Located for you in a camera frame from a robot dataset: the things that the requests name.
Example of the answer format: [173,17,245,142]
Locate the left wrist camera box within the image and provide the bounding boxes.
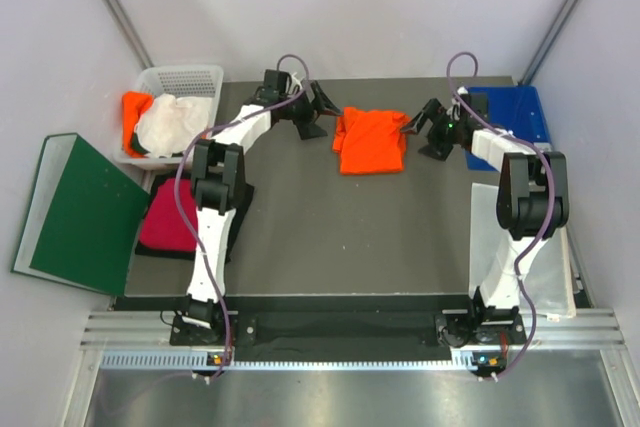
[261,69,302,102]

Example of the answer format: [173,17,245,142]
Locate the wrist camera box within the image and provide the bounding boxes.
[261,69,302,102]
[461,92,490,122]

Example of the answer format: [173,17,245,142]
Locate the magenta folded t shirt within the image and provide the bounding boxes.
[136,173,196,260]

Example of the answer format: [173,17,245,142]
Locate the black folded t shirt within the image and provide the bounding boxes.
[135,171,255,264]

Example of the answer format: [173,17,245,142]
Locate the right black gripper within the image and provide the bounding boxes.
[400,99,466,161]

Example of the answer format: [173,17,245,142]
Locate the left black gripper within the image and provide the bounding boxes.
[279,81,343,139]

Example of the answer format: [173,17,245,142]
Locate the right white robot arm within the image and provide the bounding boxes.
[401,93,569,345]

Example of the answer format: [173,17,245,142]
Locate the slotted grey cable duct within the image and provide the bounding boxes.
[100,350,501,373]

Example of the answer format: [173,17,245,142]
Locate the orange t shirt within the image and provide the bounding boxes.
[122,91,154,158]
[332,106,410,175]

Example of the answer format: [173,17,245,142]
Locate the white t shirt in basket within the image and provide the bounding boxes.
[131,94,217,158]

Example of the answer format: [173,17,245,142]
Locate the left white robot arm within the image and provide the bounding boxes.
[174,81,341,352]

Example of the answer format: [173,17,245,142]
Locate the blue folder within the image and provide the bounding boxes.
[458,86,551,148]

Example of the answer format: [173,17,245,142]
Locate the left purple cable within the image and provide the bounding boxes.
[173,53,310,382]

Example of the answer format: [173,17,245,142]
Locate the white perforated plastic basket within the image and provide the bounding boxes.
[113,64,224,170]

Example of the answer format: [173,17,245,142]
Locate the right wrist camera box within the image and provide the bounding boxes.
[461,92,490,122]

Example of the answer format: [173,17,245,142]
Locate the aluminium frame rail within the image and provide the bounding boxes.
[81,308,625,350]

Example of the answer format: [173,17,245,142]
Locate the green ring binder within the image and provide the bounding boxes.
[11,133,149,296]

